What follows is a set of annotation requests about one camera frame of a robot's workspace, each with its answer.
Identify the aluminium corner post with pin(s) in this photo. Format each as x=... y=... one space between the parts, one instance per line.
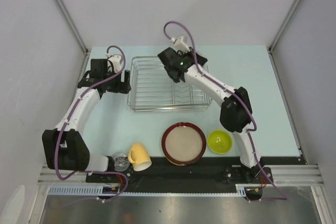
x=71 y=25
x=285 y=24

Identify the yellow mug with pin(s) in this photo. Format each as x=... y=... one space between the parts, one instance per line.
x=139 y=157

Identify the lime green bowl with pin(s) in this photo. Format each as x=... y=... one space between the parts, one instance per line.
x=219 y=142

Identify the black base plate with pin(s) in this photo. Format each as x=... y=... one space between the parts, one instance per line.
x=209 y=175

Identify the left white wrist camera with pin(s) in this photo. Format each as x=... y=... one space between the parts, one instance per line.
x=114 y=62

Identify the white slotted cable duct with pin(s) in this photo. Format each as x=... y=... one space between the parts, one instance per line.
x=109 y=191

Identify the chrome wire dish rack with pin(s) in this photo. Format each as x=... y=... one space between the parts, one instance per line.
x=152 y=89

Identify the aluminium front rail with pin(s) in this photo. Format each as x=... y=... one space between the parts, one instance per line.
x=283 y=175

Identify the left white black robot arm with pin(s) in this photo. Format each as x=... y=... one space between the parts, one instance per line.
x=64 y=146

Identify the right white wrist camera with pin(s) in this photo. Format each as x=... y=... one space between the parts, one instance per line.
x=180 y=44

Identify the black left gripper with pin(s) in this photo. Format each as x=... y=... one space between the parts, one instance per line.
x=122 y=87

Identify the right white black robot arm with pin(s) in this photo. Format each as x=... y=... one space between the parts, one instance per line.
x=236 y=112

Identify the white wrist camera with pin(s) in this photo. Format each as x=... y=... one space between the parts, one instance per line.
x=114 y=62
x=180 y=44

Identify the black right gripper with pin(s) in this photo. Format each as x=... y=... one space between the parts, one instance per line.
x=190 y=54

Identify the left aluminium corner post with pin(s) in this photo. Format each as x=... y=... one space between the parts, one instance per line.
x=71 y=25

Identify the right aluminium corner post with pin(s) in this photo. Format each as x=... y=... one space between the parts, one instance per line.
x=285 y=24

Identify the clear glass cup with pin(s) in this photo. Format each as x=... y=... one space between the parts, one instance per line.
x=121 y=161

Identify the red rimmed beige plate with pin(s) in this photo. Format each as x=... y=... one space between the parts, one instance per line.
x=183 y=143

